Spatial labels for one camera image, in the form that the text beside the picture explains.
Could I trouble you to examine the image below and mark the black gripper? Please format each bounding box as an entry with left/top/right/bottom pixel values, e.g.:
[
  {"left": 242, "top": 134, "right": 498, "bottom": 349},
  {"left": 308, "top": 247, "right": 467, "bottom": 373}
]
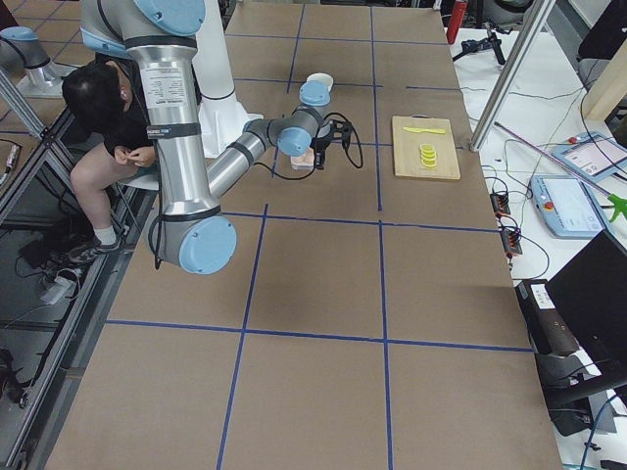
[{"left": 313, "top": 124, "right": 334, "bottom": 169}]

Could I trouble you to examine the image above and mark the clear plastic egg box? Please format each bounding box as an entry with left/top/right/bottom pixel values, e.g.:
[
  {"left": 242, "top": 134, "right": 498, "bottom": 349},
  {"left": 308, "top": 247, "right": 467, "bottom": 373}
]
[{"left": 290, "top": 148, "right": 315, "bottom": 171}]

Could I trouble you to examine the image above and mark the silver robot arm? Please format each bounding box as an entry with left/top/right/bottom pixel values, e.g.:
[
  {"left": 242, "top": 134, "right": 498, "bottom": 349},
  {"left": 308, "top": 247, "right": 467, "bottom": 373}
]
[
  {"left": 81, "top": 1, "right": 332, "bottom": 275},
  {"left": 1, "top": 25, "right": 77, "bottom": 99}
]

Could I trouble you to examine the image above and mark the black computer box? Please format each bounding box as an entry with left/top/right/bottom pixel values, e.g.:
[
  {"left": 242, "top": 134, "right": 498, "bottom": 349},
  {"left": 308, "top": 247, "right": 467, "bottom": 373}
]
[{"left": 515, "top": 230, "right": 626, "bottom": 436}]

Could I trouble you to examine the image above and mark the white ceramic bowl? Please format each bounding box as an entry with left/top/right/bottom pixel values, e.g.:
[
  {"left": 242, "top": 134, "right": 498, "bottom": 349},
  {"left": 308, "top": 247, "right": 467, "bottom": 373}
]
[{"left": 307, "top": 72, "right": 334, "bottom": 92}]

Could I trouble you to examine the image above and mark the bamboo cutting board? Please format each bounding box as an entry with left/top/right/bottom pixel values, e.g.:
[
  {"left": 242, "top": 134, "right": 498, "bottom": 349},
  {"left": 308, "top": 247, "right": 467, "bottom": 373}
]
[{"left": 392, "top": 116, "right": 460, "bottom": 180}]

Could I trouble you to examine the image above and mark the yellow plastic knife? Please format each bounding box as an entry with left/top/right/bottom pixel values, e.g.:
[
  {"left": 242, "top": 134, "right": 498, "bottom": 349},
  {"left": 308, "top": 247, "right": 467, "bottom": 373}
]
[{"left": 403, "top": 126, "right": 447, "bottom": 135}]

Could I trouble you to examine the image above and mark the small black tripod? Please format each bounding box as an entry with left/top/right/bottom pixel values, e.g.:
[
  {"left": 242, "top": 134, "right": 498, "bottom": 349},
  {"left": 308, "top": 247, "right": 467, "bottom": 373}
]
[{"left": 453, "top": 27, "right": 506, "bottom": 66}]

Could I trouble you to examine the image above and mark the red bottle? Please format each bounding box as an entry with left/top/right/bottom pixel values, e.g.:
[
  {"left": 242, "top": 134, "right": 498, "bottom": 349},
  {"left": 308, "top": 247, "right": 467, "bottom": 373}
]
[{"left": 447, "top": 0, "right": 467, "bottom": 45}]

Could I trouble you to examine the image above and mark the seated person in black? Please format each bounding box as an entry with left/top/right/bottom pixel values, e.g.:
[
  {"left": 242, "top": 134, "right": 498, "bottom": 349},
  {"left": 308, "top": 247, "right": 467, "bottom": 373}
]
[{"left": 62, "top": 54, "right": 157, "bottom": 264}]

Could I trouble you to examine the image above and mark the near blue teach pendant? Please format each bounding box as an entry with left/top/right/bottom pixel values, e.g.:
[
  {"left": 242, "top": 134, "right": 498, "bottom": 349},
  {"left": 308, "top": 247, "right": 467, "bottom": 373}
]
[{"left": 530, "top": 174, "right": 607, "bottom": 240}]

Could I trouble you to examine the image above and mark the blue teach pendant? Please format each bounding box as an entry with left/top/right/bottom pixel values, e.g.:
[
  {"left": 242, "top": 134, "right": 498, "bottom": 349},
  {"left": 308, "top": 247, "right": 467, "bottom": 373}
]
[
  {"left": 551, "top": 131, "right": 626, "bottom": 182},
  {"left": 530, "top": 174, "right": 607, "bottom": 240}
]

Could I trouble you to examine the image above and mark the far blue teach pendant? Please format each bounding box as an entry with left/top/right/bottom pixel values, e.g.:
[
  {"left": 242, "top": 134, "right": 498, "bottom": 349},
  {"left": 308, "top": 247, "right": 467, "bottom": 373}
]
[{"left": 551, "top": 131, "right": 626, "bottom": 182}]

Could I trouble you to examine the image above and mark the pink rod with green tip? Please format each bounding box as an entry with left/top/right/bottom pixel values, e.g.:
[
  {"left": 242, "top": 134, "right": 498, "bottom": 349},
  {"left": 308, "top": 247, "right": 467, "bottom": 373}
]
[{"left": 494, "top": 121, "right": 627, "bottom": 222}]

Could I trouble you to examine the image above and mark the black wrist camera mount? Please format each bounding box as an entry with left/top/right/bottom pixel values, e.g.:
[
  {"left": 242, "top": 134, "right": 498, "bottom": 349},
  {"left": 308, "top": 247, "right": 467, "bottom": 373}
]
[{"left": 332, "top": 119, "right": 354, "bottom": 150}]

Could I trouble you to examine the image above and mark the white camera pillar with base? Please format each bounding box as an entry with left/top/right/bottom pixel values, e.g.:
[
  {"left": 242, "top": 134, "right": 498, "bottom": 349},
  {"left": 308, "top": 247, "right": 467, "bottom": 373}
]
[{"left": 192, "top": 0, "right": 263, "bottom": 159}]

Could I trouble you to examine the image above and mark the aluminium frame post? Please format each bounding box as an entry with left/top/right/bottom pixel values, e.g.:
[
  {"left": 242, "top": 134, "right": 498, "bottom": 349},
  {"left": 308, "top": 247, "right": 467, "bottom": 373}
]
[{"left": 469, "top": 0, "right": 555, "bottom": 152}]

